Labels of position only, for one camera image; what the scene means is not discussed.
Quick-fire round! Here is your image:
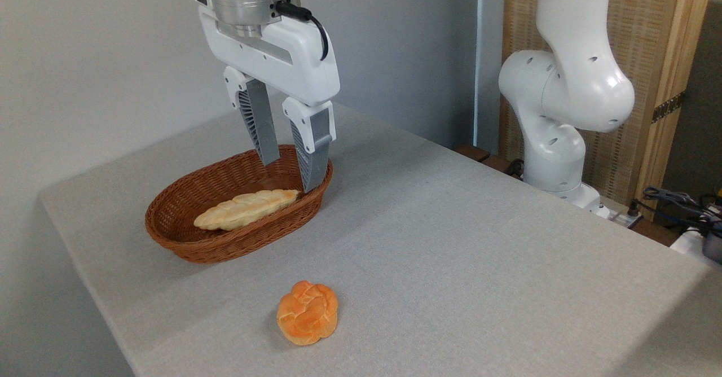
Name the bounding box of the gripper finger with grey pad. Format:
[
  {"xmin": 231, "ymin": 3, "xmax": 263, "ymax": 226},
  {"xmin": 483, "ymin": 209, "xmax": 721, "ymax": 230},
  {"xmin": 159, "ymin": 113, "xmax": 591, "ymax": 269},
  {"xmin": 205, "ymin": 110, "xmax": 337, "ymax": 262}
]
[
  {"xmin": 282, "ymin": 97, "xmax": 337, "ymax": 193},
  {"xmin": 223, "ymin": 67, "xmax": 281, "ymax": 166}
]

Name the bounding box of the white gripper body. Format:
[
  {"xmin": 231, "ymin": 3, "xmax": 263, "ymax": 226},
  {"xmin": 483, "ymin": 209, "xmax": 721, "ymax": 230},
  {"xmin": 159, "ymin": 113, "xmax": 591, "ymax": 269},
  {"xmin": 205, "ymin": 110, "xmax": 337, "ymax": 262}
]
[{"xmin": 190, "ymin": 0, "xmax": 341, "ymax": 107}]

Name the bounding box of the long braided bread loaf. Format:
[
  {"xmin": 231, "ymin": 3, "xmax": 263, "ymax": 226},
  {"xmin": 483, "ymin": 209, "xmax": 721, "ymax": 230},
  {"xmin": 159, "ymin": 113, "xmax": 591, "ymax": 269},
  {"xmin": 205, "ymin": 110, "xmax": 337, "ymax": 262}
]
[{"xmin": 193, "ymin": 189, "xmax": 300, "ymax": 231}]

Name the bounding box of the round knotted bread roll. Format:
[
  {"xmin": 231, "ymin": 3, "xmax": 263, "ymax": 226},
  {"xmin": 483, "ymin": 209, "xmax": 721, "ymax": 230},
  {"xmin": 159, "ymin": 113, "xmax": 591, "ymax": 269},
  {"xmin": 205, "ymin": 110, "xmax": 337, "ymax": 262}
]
[{"xmin": 276, "ymin": 280, "xmax": 339, "ymax": 347}]

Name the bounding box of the brown wicker basket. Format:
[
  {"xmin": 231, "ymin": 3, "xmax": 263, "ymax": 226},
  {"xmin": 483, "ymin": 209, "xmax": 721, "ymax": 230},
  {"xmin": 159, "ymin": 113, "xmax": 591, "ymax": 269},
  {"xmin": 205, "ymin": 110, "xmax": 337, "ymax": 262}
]
[{"xmin": 145, "ymin": 144, "xmax": 333, "ymax": 264}]

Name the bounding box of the brass hinge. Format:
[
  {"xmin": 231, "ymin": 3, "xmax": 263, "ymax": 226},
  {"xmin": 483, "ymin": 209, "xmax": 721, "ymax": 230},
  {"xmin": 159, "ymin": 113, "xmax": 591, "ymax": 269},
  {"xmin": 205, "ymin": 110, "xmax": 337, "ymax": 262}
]
[{"xmin": 651, "ymin": 91, "xmax": 686, "ymax": 124}]

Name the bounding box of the grey metal object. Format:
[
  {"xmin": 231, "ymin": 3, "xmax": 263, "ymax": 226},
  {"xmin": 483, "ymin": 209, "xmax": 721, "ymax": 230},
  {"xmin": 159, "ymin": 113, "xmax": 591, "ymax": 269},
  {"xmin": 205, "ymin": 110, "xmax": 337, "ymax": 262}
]
[{"xmin": 702, "ymin": 222, "xmax": 722, "ymax": 265}]

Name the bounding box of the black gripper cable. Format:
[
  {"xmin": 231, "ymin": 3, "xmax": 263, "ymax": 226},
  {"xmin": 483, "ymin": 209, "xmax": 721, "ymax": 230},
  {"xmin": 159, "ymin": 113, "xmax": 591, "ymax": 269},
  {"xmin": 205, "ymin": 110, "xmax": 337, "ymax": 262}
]
[{"xmin": 274, "ymin": 0, "xmax": 329, "ymax": 62}]

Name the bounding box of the woven screen with wooden frame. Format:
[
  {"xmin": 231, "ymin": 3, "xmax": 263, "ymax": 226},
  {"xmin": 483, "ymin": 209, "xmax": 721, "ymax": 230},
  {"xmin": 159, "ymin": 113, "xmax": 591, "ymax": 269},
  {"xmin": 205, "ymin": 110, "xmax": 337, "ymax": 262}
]
[{"xmin": 499, "ymin": 0, "xmax": 717, "ymax": 221}]

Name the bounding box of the blue-grey cable bundle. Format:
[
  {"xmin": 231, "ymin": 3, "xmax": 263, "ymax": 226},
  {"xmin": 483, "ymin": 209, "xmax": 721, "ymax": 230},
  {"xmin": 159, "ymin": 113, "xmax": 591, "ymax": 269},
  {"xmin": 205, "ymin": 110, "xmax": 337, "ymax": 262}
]
[{"xmin": 642, "ymin": 185, "xmax": 722, "ymax": 226}]

